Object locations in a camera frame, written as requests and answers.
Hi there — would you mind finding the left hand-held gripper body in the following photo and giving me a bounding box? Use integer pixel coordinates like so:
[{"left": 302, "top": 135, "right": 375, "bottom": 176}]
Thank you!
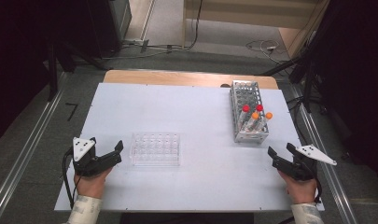
[{"left": 72, "top": 136, "right": 122, "bottom": 177}]

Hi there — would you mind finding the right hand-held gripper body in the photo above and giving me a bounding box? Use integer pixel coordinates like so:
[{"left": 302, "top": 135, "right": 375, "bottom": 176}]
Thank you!
[{"left": 272, "top": 144, "right": 338, "bottom": 182}]

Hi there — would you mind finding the orange capped test tube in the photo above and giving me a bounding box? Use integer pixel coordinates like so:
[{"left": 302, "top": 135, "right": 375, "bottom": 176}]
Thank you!
[
  {"left": 255, "top": 111, "right": 273, "bottom": 133},
  {"left": 244, "top": 111, "right": 260, "bottom": 133}
]

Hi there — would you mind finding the clear acrylic tube rack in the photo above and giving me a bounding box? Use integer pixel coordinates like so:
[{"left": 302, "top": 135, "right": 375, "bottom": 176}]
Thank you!
[{"left": 129, "top": 132, "right": 182, "bottom": 167}]

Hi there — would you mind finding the metal tube rack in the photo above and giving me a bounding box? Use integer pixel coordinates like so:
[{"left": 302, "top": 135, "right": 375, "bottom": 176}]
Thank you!
[{"left": 229, "top": 79, "right": 270, "bottom": 145}]

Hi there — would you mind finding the person's right hand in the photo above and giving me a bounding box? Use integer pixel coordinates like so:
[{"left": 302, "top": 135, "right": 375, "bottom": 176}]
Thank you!
[{"left": 277, "top": 170, "right": 318, "bottom": 205}]

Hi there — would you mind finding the person's left hand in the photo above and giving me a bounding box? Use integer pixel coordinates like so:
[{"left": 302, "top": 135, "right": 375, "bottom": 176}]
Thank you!
[{"left": 73, "top": 167, "right": 113, "bottom": 200}]

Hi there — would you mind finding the black metal stand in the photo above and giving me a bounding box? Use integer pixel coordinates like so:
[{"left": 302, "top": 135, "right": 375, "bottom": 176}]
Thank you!
[
  {"left": 46, "top": 43, "right": 60, "bottom": 102},
  {"left": 259, "top": 46, "right": 323, "bottom": 115}
]

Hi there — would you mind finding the dark cabinet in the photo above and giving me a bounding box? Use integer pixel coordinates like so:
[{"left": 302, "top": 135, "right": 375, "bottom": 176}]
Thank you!
[{"left": 85, "top": 0, "right": 133, "bottom": 60}]

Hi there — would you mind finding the light wooden shelf unit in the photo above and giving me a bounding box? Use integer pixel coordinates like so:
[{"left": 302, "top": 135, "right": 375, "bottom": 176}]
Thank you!
[{"left": 181, "top": 0, "right": 330, "bottom": 49}]

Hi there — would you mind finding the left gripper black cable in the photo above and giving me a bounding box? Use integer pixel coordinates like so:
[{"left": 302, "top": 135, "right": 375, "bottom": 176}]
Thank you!
[{"left": 62, "top": 147, "right": 84, "bottom": 210}]

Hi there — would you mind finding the metal floor rail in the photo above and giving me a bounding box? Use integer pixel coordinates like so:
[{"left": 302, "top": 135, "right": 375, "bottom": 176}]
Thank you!
[
  {"left": 288, "top": 85, "right": 360, "bottom": 224},
  {"left": 0, "top": 72, "right": 69, "bottom": 223}
]

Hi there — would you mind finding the white floor cable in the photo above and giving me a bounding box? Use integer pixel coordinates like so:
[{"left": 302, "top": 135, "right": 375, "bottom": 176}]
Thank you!
[{"left": 245, "top": 38, "right": 283, "bottom": 63}]

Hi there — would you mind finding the black hanging cable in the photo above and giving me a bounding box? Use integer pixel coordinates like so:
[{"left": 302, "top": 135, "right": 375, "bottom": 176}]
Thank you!
[{"left": 180, "top": 0, "right": 204, "bottom": 50}]

